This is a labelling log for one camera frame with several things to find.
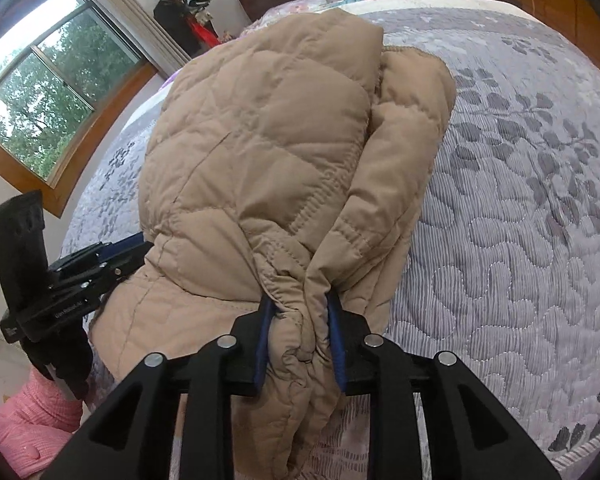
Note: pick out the tan quilted down jacket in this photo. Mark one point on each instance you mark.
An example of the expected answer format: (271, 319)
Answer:
(260, 160)

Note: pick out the large wooden-framed window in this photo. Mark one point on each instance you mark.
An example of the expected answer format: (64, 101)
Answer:
(55, 85)

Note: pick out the pink floral quilt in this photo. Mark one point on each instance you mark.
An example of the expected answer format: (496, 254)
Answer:
(290, 7)

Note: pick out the red hanging item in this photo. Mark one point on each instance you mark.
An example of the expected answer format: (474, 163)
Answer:
(202, 32)

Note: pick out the cream blanket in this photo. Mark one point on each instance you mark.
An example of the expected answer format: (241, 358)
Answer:
(455, 2)

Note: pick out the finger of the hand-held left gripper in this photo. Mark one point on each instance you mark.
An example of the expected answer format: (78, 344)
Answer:
(125, 272)
(127, 245)

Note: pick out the grey leaf-patterned quilted bedspread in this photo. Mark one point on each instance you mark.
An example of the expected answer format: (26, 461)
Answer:
(505, 210)

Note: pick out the black hanging clothing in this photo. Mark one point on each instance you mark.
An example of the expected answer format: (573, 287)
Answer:
(175, 25)

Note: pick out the beige curtain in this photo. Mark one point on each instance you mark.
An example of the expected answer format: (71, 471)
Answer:
(130, 15)

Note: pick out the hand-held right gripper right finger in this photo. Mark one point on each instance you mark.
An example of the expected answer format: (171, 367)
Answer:
(336, 340)

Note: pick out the wooden desk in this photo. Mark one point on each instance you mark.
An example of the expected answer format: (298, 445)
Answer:
(520, 0)

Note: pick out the purple floral sheet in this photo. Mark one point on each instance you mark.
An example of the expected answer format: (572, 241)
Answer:
(171, 80)

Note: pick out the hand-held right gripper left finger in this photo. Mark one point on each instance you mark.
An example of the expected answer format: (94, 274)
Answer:
(262, 340)

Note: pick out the wooden wardrobe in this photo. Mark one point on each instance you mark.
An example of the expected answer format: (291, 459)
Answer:
(585, 20)

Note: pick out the person's left forearm pink sleeve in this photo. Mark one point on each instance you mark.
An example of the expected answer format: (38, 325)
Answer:
(35, 425)

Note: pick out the person's left hand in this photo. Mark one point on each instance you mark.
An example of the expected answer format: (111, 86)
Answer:
(60, 360)

